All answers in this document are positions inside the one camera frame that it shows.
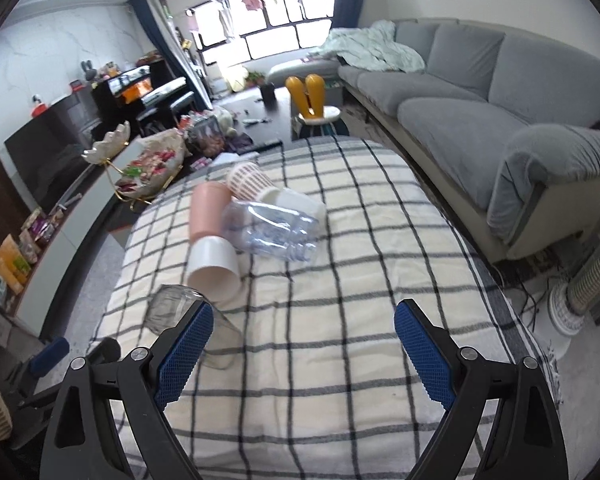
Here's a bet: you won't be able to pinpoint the pink and white cup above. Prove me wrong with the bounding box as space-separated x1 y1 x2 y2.
186 182 240 302

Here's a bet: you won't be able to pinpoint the clear bluish plastic bottle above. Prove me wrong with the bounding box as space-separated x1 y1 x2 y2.
221 200 321 263

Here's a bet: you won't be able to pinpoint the black television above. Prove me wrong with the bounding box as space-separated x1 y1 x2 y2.
5 88 102 212

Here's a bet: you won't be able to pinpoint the dark cup on table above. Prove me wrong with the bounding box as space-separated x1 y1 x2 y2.
259 84 277 107

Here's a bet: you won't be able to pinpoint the plaid checkered blanket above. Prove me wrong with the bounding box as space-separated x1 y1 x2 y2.
86 135 564 480

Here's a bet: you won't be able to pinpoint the grey sectional sofa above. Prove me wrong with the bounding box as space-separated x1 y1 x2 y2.
266 18 600 262

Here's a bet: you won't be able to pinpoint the light green blanket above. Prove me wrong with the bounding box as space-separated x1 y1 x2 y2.
315 20 426 73

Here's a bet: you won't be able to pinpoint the grey tv console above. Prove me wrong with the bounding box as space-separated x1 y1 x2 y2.
14 138 142 337

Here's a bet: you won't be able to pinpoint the white electric heater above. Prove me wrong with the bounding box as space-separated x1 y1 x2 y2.
532 222 600 360

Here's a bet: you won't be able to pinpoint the black remote control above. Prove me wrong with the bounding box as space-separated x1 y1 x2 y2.
236 139 284 155

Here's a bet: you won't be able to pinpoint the snack packets pile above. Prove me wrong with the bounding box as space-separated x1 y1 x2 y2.
0 206 66 309

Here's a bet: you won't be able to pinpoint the clear jar of nuts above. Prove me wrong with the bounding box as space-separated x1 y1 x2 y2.
187 115 225 158

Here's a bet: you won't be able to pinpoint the black power cable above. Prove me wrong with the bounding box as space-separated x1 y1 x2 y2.
494 263 552 334

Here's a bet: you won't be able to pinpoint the snack filled shell bowl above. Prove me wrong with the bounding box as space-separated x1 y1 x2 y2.
114 128 188 200

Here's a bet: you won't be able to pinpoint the potted green plant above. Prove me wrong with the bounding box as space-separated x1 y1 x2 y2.
245 70 265 88

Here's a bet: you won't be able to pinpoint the yellow rabbit ear stool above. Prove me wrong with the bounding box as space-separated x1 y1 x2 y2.
285 74 347 140

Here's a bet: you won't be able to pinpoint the white papers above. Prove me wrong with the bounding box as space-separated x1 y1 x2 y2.
210 153 253 167

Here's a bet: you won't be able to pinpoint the black piano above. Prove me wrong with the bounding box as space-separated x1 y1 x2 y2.
91 60 197 138

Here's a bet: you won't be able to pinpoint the clear smoky plastic cup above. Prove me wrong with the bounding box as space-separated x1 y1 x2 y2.
144 285 244 370

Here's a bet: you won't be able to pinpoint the dark coffee table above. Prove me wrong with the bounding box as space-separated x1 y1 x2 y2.
212 88 291 144

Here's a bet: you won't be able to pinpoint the empty white shell bowl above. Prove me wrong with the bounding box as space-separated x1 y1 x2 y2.
82 122 131 166

